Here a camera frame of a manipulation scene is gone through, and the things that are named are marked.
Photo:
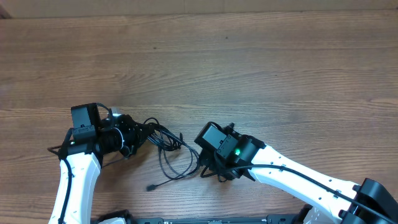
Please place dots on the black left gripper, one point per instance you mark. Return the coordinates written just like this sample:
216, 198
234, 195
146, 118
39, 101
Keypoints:
137, 132

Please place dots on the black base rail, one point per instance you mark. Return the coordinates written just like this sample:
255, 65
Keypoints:
214, 220

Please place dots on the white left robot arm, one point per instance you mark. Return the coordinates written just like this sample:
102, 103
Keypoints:
81, 157

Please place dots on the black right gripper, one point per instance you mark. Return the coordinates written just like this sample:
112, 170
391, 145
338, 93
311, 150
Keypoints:
208, 161

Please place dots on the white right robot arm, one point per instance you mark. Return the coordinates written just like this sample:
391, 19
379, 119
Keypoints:
230, 155

